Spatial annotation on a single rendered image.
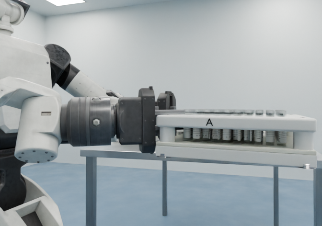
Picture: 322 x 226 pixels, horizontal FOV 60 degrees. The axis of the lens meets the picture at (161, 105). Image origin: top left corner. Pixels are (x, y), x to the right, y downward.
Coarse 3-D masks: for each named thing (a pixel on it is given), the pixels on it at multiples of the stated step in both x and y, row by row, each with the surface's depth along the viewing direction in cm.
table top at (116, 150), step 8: (112, 144) 155; (120, 144) 155; (80, 152) 136; (88, 152) 135; (96, 152) 134; (104, 152) 133; (112, 152) 132; (120, 152) 130; (128, 152) 129; (136, 152) 128; (168, 160) 124; (176, 160) 123; (184, 160) 122; (192, 160) 121; (200, 160) 120; (208, 160) 119; (216, 160) 118; (320, 160) 108; (320, 168) 108
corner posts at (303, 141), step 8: (160, 128) 48; (168, 128) 47; (160, 136) 48; (168, 136) 47; (296, 136) 41; (304, 136) 40; (312, 136) 40; (296, 144) 41; (304, 144) 40; (312, 144) 40
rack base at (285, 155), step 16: (160, 144) 48; (176, 144) 47; (192, 144) 46; (208, 144) 45; (224, 144) 46; (240, 144) 46; (288, 144) 46; (224, 160) 44; (240, 160) 43; (256, 160) 42; (272, 160) 41; (288, 160) 41; (304, 160) 40
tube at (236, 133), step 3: (234, 111) 47; (237, 111) 47; (240, 111) 47; (234, 114) 47; (237, 114) 47; (240, 114) 47; (234, 132) 47; (237, 132) 47; (240, 132) 47; (234, 135) 47; (237, 135) 47; (240, 135) 47; (234, 138) 47; (237, 138) 47; (240, 138) 47; (234, 141) 47; (237, 141) 47; (240, 141) 47
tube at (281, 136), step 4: (280, 112) 44; (284, 112) 44; (280, 116) 44; (284, 116) 44; (280, 132) 44; (284, 132) 44; (280, 136) 44; (284, 136) 44; (280, 140) 44; (284, 140) 44; (280, 144) 44; (284, 144) 44
